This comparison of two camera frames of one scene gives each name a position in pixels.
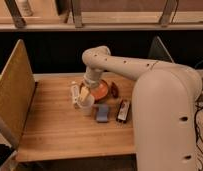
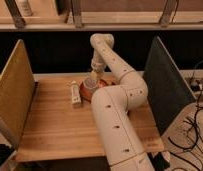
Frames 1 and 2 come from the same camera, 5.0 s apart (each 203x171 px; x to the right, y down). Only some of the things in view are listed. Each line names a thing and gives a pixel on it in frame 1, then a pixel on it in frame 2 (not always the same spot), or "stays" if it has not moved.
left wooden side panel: (14, 92) stays
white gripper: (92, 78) -> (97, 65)
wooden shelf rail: (101, 21) stays
